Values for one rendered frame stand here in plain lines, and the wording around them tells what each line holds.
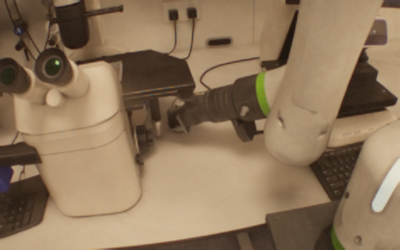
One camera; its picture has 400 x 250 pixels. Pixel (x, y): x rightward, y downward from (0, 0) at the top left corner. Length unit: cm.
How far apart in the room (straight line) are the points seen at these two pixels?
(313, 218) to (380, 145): 26
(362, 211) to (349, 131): 45
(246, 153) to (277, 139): 31
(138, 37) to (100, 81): 77
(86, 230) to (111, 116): 26
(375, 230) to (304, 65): 22
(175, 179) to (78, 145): 26
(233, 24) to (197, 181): 79
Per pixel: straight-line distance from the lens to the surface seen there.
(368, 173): 36
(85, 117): 50
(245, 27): 132
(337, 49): 36
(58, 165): 56
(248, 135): 66
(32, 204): 73
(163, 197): 66
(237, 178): 69
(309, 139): 43
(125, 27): 125
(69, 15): 65
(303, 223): 57
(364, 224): 40
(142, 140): 70
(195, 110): 66
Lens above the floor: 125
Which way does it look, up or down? 36 degrees down
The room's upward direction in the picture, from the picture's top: 3 degrees counter-clockwise
